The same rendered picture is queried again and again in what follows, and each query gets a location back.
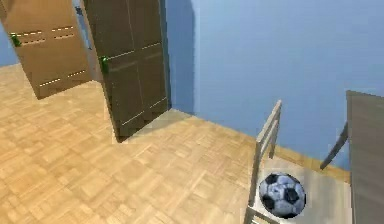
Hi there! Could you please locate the dark brown room door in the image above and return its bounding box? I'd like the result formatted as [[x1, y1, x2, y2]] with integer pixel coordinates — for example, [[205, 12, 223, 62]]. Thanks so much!
[[82, 0, 172, 144]]

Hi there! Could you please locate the grey wooden chair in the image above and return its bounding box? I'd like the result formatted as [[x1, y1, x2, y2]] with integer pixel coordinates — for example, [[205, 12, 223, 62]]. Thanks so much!
[[242, 99, 353, 224]]

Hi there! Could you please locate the black and white football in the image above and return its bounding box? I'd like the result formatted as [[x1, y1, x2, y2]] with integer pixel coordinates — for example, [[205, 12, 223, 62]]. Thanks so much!
[[258, 172, 307, 220]]

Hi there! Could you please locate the grey brown table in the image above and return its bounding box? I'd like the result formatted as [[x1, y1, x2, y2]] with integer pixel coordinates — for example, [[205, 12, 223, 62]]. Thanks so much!
[[319, 89, 384, 224]]

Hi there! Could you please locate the green door handle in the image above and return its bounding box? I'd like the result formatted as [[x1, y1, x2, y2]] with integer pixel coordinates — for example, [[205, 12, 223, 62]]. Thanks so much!
[[99, 55, 110, 75], [9, 33, 22, 48]]

